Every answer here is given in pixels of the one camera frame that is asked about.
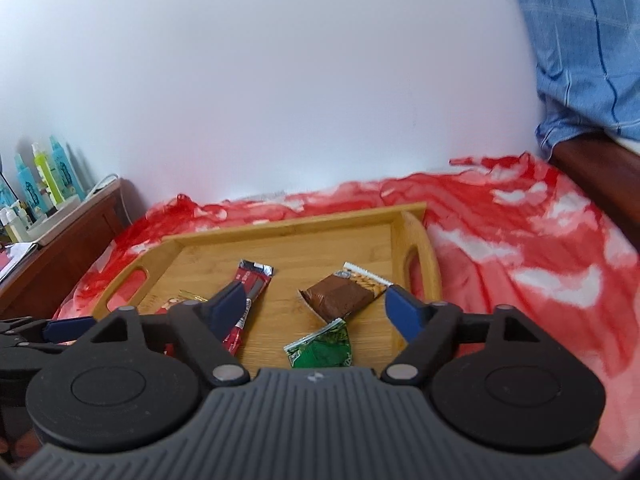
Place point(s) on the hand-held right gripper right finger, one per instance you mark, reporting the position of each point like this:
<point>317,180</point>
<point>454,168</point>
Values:
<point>400,310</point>

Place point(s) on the notebook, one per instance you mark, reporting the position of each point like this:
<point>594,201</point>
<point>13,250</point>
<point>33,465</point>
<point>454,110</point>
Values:
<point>15,257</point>

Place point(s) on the brown snack packet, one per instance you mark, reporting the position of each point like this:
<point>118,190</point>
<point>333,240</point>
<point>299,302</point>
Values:
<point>335,297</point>

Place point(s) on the green snack packet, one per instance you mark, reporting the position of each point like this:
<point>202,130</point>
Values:
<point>325,350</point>

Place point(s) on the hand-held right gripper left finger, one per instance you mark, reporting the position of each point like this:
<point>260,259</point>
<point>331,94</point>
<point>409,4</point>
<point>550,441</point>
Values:
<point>227,306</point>

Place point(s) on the small white bottle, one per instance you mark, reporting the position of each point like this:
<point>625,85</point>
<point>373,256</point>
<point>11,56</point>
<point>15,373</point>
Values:
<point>17,225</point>

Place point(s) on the dark wooden bed frame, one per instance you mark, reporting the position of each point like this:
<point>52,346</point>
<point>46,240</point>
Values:
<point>595,170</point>

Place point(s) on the tall teal bottle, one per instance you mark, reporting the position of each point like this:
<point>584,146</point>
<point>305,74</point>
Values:
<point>67,170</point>

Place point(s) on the red clear-window snack packet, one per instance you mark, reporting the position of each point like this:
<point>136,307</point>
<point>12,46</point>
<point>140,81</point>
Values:
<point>172,303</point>

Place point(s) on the yellow-green bottle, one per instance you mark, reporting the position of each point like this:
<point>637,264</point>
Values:
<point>46,175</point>

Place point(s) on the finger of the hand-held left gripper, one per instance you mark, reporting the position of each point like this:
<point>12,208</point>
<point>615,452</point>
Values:
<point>30,351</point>
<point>65,330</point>

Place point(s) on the wooden serving tray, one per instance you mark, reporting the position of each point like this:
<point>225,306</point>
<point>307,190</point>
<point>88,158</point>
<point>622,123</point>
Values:
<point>300,250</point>

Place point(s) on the blue checked cloth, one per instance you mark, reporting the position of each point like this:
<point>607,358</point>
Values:
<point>575,35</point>

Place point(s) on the wooden nightstand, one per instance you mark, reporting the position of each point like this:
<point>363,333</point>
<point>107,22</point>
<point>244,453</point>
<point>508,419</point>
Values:
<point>65,255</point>

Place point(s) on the red stick snack packet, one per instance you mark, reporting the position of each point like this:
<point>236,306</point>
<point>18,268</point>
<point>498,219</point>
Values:
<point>251,275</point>

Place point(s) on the red and white blanket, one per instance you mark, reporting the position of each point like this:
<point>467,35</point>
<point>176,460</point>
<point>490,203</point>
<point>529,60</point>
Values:
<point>525,260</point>

